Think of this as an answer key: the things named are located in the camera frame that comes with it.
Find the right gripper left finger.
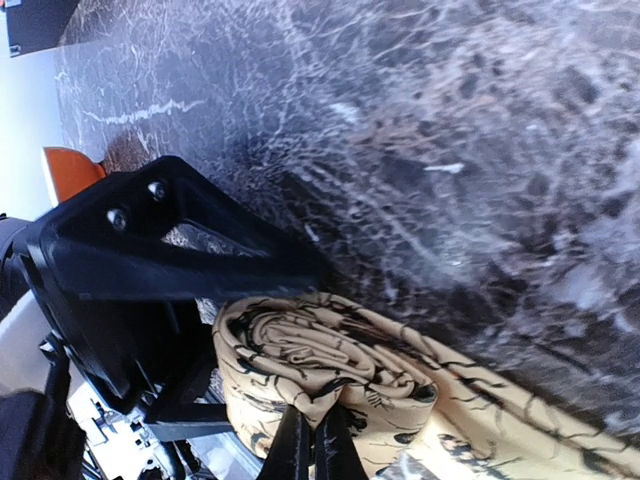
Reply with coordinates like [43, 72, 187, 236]
[257, 407, 311, 480]

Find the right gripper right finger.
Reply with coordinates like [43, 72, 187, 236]
[315, 404, 368, 480]

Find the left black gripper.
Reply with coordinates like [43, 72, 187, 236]
[1, 156, 329, 442]

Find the yellow beetle-pattern tie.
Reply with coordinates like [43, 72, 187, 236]
[212, 293, 639, 479]

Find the white bowl orange outside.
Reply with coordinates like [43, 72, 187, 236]
[41, 147, 107, 207]

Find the black display box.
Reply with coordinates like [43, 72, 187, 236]
[1, 0, 79, 57]

